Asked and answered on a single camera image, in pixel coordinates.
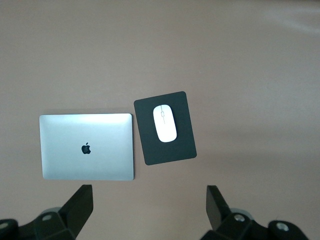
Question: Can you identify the white computer mouse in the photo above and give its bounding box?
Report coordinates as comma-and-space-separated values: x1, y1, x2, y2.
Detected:
152, 104, 178, 144

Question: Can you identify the brown table cover mat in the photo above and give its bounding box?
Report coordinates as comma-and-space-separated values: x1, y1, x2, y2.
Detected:
0, 0, 320, 240

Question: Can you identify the silver closed laptop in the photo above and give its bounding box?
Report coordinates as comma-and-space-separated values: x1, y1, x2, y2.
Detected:
38, 113, 136, 182

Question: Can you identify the black mouse pad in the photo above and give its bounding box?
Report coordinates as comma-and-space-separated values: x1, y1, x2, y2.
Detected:
133, 91, 198, 167

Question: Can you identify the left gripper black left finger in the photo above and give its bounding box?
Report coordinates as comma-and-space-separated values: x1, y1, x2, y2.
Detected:
0, 184, 94, 240

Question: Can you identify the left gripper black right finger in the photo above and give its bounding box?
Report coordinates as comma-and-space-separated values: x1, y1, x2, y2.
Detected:
202, 185, 310, 240

